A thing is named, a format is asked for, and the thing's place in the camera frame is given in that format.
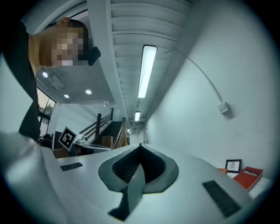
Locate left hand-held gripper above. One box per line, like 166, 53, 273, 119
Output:
58, 126, 112, 155

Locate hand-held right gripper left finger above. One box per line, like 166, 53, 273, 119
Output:
41, 143, 146, 224

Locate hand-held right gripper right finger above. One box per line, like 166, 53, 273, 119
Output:
124, 143, 252, 224

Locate white round table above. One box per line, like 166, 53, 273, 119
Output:
227, 171, 273, 200

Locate large window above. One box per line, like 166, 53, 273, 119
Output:
36, 87, 56, 132

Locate red book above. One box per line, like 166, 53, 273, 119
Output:
233, 166, 264, 191

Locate grey ceiling fixture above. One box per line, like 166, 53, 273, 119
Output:
48, 74, 66, 90

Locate person's black clothing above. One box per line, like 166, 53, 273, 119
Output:
2, 21, 42, 142

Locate person's head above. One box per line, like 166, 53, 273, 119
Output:
28, 17, 92, 76

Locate black picture frame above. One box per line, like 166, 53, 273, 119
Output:
224, 159, 242, 174

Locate black head-mounted camera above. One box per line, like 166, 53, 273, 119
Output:
87, 46, 102, 66

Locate white plastic square base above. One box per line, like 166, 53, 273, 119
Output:
217, 101, 229, 115

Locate white wall cable conduit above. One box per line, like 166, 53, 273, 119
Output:
185, 56, 224, 103

